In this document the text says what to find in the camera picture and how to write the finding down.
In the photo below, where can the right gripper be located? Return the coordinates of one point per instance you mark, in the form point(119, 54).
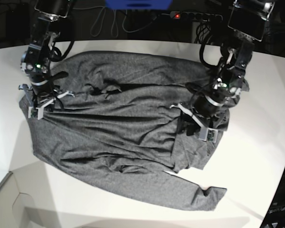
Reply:
point(48, 100)

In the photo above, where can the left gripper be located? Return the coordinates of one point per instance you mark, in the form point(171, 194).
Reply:
point(218, 122)

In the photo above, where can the black power strip red switch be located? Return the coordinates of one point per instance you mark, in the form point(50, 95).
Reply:
point(195, 16)

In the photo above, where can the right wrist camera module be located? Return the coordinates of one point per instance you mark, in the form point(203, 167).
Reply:
point(37, 112)

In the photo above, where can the grey long-sleeve t-shirt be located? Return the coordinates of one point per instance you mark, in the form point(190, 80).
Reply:
point(119, 132)

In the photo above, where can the blue plastic panel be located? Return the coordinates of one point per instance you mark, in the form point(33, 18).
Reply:
point(138, 4)

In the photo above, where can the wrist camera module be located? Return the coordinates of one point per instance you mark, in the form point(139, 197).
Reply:
point(207, 135)
point(37, 112)

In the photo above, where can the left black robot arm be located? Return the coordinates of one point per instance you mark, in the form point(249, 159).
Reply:
point(207, 112)

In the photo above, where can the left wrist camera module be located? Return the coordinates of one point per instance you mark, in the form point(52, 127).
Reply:
point(207, 135)

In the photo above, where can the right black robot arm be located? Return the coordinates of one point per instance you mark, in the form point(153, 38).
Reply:
point(42, 94)

